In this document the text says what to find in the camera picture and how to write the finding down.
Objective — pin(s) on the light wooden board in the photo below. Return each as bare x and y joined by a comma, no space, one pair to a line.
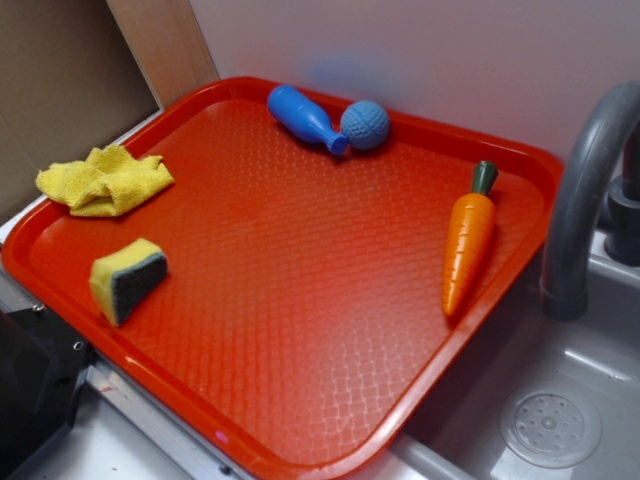
168,46

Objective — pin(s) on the orange toy carrot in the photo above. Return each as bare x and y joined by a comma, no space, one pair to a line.
470,229

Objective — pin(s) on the brown cardboard panel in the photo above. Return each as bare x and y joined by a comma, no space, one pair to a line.
69,82

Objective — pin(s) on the blue textured ball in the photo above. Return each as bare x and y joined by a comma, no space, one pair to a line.
365,124

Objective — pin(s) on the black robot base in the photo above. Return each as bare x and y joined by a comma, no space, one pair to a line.
43,369

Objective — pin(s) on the black faucet handle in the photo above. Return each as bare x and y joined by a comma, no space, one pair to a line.
622,242

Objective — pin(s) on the yellow and green sponge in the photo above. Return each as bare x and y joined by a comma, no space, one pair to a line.
121,280

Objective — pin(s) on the red plastic tray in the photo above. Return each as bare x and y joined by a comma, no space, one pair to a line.
300,322

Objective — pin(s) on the grey toy faucet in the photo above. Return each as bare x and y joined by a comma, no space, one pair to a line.
581,202

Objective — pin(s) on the grey plastic sink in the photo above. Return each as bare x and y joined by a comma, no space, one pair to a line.
455,434

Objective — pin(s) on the sink drain strainer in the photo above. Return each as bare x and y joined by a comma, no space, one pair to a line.
550,427

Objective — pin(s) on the yellow cloth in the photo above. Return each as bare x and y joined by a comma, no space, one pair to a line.
110,182

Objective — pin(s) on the blue toy bowling pin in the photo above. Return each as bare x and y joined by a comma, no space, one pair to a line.
305,119

